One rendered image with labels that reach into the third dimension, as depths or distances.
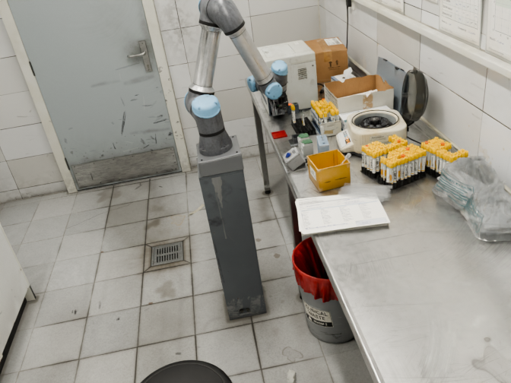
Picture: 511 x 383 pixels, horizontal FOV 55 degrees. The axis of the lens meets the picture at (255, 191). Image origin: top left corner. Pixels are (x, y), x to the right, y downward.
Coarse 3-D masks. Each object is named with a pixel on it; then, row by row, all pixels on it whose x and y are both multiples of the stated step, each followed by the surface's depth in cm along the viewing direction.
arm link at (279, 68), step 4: (280, 60) 227; (272, 64) 226; (276, 64) 226; (280, 64) 225; (284, 64) 225; (272, 68) 225; (276, 68) 224; (280, 68) 224; (284, 68) 224; (272, 72) 226; (276, 72) 225; (280, 72) 224; (284, 72) 225; (276, 76) 226; (280, 76) 226; (284, 76) 228; (276, 80) 227; (280, 80) 228; (284, 80) 230; (280, 84) 231; (284, 84) 233
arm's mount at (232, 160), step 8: (232, 136) 227; (232, 152) 215; (240, 152) 213; (200, 160) 213; (208, 160) 212; (216, 160) 212; (224, 160) 213; (232, 160) 214; (240, 160) 214; (200, 168) 213; (208, 168) 214; (216, 168) 214; (224, 168) 215; (232, 168) 215; (240, 168) 216
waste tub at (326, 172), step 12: (312, 156) 198; (324, 156) 199; (336, 156) 201; (312, 168) 194; (324, 168) 187; (336, 168) 188; (348, 168) 190; (312, 180) 199; (324, 180) 190; (336, 180) 191; (348, 180) 192
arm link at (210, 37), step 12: (204, 0) 202; (204, 12) 202; (204, 24) 204; (216, 24) 204; (204, 36) 207; (216, 36) 208; (204, 48) 209; (216, 48) 210; (204, 60) 211; (216, 60) 214; (204, 72) 213; (192, 84) 218; (204, 84) 215; (192, 96) 217
